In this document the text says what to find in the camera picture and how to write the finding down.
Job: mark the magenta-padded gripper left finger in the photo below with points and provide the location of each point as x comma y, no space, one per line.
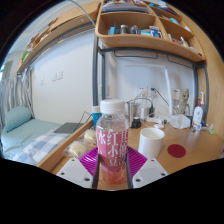
75,170

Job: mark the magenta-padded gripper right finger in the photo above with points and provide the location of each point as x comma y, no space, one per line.
150,170

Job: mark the pink-labelled clear drink bottle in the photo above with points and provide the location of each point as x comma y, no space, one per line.
112,146

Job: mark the wrapped pale bun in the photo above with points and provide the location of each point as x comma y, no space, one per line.
90,136
78,149

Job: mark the white cup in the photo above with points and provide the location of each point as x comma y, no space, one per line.
151,143

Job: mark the flat round red coaster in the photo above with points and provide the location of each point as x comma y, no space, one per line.
176,151

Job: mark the dark grey laptop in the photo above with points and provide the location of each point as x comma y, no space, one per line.
67,128

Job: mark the black power adapter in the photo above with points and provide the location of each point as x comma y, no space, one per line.
136,123

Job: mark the white power strip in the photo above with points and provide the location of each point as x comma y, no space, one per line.
154,119

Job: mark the bed with checkered blanket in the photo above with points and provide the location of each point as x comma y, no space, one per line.
30,140

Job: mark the white tissue bag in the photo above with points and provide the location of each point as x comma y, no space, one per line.
180,121

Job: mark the blue tube with white cap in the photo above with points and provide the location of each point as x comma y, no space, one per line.
96,116

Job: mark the steel mug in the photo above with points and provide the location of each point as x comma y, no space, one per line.
133,110

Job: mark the small green object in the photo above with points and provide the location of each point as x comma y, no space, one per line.
212,132

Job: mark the white pump bottle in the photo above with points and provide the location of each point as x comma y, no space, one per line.
198,115

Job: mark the wooden tree figurine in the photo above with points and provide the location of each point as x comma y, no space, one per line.
184,101

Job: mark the teal pillow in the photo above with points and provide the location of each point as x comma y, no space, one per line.
17,117

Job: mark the white desk lamp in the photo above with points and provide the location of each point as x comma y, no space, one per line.
167,90

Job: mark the wooden shelf unit with items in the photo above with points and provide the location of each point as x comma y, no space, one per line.
140,40

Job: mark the white wall outlet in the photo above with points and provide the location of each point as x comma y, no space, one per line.
142,91

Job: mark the grey metal frame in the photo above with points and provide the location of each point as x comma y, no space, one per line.
95,76

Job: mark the white light switch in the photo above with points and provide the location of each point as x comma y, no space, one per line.
57,76

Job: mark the long wooden wall shelf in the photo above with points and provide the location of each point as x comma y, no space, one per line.
63,25

